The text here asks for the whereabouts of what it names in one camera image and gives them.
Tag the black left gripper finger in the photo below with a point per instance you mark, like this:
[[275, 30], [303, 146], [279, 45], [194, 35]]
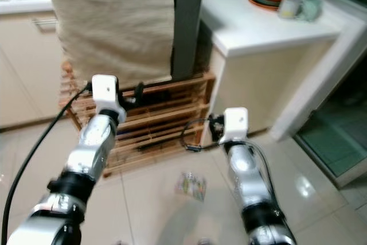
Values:
[[139, 91]]

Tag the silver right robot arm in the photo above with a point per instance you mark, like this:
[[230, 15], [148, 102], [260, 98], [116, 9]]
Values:
[[241, 167]]

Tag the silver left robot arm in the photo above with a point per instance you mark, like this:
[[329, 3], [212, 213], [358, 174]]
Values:
[[94, 147]]

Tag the wooden slatted rack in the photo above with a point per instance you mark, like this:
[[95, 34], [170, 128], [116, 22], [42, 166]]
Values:
[[160, 124]]

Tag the colourful snack packet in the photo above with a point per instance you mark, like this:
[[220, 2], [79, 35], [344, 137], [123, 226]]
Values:
[[190, 186]]

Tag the beige woven cloth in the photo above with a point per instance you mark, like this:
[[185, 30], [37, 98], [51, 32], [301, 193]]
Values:
[[114, 21]]

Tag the cream kitchen cabinet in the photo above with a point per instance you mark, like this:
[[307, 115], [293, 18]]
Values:
[[28, 73]]

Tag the glass sliding door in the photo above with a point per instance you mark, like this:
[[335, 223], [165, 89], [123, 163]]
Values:
[[332, 142]]

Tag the white mug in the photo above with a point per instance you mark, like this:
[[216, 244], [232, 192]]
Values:
[[288, 7]]

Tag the green mug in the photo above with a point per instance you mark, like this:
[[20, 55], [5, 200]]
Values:
[[311, 10]]

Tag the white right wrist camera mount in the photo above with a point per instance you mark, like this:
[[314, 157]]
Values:
[[236, 121]]

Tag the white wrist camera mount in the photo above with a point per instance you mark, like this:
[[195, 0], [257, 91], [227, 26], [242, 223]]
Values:
[[236, 121], [106, 90]]

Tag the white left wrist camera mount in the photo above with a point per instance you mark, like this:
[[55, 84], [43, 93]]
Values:
[[106, 90]]

